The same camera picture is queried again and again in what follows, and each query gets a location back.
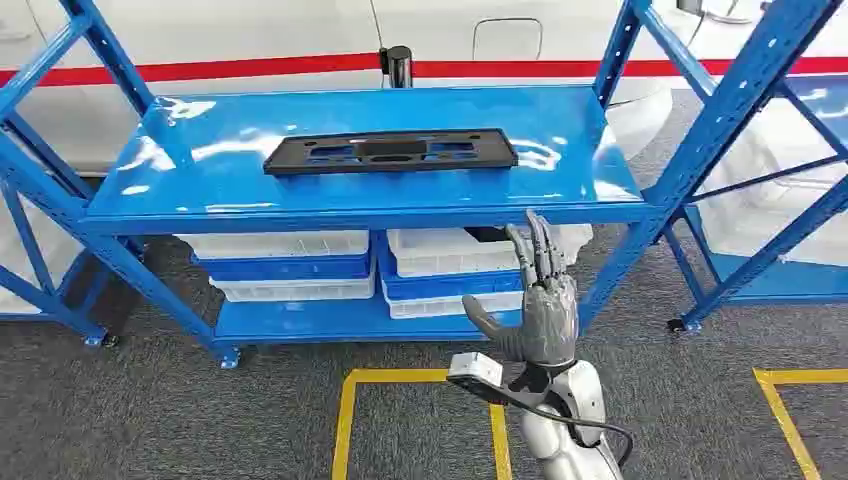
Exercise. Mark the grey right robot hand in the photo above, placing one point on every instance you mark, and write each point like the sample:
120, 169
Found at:
548, 318

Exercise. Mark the black plastic panel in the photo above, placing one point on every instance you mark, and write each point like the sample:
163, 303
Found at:
391, 152

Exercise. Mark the black part in bin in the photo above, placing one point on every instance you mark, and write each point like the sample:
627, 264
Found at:
487, 234

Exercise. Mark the white plastic bin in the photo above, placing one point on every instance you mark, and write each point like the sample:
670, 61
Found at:
298, 290
444, 255
278, 244
430, 306

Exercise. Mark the blue steel shelf rack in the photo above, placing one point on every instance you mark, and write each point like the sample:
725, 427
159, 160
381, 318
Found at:
762, 281
371, 199
40, 291

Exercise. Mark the yellow floor tape square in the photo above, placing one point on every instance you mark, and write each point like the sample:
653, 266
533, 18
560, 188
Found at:
785, 424
344, 424

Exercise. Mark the stack of white bins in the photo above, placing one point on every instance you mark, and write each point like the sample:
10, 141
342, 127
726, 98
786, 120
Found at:
782, 218
33, 265

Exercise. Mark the white vehicle with red stripe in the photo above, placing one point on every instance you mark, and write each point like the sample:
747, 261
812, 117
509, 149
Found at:
265, 40

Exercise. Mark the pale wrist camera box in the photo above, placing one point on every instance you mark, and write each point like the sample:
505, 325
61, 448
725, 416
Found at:
474, 370

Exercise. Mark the black cylinder post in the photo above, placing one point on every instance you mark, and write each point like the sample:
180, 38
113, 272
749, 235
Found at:
399, 66

